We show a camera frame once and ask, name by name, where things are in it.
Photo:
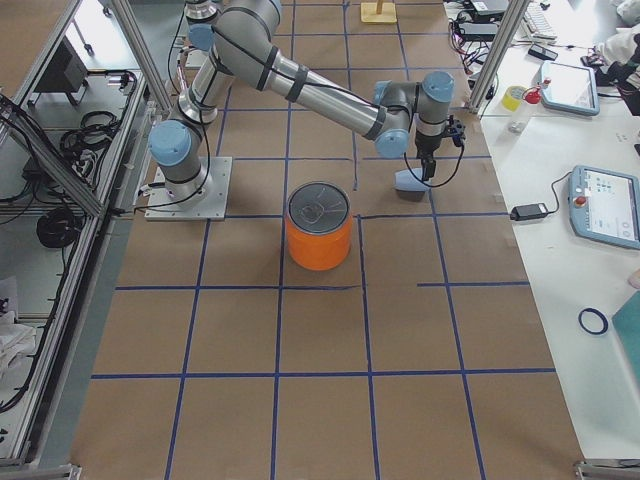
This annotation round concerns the yellow tape roll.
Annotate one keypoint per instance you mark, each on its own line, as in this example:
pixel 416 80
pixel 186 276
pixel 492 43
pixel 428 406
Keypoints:
pixel 513 97

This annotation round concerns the aluminium frame post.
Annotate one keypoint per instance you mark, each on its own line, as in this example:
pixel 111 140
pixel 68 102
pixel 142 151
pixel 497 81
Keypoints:
pixel 509 25

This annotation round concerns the black power adapter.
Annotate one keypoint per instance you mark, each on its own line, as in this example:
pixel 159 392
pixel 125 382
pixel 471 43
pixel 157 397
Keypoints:
pixel 527 212

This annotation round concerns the white plastic cup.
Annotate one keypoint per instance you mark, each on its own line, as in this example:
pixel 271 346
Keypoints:
pixel 409 180

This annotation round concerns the orange can with silver lid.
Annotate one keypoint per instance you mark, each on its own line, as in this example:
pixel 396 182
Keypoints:
pixel 318 226

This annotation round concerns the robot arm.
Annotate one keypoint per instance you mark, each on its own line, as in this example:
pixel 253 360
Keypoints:
pixel 238 39

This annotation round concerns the blue teach pendant near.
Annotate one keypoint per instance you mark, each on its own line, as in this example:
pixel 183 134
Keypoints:
pixel 604 206

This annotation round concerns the blue teach pendant far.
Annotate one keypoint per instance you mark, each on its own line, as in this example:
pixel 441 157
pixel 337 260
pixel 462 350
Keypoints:
pixel 569 88

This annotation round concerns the black smartphone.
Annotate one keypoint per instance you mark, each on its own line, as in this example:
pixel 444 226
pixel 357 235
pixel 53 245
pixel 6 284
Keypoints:
pixel 542 53

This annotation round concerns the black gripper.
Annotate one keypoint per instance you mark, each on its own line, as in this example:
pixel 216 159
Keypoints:
pixel 427 146

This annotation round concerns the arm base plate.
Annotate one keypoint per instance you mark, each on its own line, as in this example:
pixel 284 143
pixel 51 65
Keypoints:
pixel 203 198

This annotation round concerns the wooden cup rack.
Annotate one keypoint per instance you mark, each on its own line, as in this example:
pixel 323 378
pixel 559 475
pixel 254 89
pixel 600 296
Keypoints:
pixel 378 12

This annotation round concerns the blue teach pendant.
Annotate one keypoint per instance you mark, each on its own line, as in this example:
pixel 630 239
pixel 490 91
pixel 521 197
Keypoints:
pixel 569 88
pixel 604 206

